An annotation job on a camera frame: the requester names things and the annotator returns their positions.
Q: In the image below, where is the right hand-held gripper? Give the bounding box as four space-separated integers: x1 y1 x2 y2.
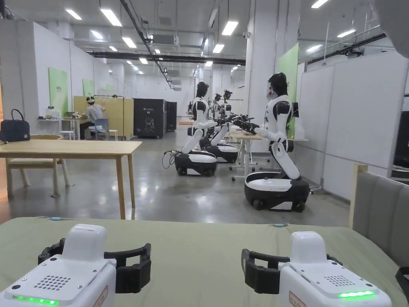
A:
241 231 393 307

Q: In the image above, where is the bed with pale green sheet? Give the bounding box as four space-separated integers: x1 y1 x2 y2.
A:
0 217 409 307

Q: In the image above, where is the large black cabinet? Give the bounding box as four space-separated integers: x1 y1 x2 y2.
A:
132 97 169 140

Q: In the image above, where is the wooden table with white legs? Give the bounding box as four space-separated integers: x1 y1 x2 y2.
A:
227 130 267 182

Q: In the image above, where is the grey padded headboard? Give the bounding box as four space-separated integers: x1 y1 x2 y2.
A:
349 163 409 270

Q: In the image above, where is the wooden table with dark bag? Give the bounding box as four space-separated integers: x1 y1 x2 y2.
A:
0 108 143 220

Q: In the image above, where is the pale blue chair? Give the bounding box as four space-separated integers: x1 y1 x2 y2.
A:
93 118 110 142

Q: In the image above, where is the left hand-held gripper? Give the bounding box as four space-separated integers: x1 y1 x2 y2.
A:
0 223 152 307

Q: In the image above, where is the white and black humanoid robot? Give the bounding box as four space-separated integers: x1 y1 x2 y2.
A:
233 72 310 212
204 89 239 164
174 81 218 177

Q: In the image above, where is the desk with small items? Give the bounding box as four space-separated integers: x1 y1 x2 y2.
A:
36 107 84 140

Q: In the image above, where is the wooden chair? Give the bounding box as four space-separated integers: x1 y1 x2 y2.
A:
6 134 71 196

